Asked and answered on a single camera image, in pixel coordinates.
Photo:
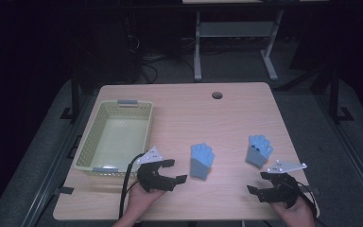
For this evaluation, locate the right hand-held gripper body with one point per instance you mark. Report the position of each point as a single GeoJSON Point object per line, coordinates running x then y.
{"type": "Point", "coordinates": [285, 190]}

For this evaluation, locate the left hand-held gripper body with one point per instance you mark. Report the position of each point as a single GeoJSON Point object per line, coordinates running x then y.
{"type": "Point", "coordinates": [151, 181]}

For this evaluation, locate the blue and grey glove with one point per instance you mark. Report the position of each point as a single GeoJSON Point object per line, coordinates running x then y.
{"type": "Point", "coordinates": [202, 160]}
{"type": "Point", "coordinates": [259, 150]}

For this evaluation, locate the pale yellow perforated plastic basket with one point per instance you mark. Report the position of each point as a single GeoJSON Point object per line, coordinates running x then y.
{"type": "Point", "coordinates": [118, 137]}

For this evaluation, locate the person's left hand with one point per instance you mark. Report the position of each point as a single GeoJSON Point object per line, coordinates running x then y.
{"type": "Point", "coordinates": [143, 201]}

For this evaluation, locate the person's right hand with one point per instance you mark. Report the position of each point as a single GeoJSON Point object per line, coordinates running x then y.
{"type": "Point", "coordinates": [296, 216]}

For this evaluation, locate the black metal stand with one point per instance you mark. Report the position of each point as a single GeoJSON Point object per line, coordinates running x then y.
{"type": "Point", "coordinates": [334, 94]}
{"type": "Point", "coordinates": [74, 91]}

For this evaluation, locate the aluminium floor rail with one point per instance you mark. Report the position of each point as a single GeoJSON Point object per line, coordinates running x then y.
{"type": "Point", "coordinates": [353, 154]}
{"type": "Point", "coordinates": [53, 170]}

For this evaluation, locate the grey table edge bracket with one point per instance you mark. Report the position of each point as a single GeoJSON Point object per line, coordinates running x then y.
{"type": "Point", "coordinates": [66, 190]}

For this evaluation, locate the white metal desk frame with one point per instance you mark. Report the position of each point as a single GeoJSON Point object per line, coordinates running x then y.
{"type": "Point", "coordinates": [233, 30]}

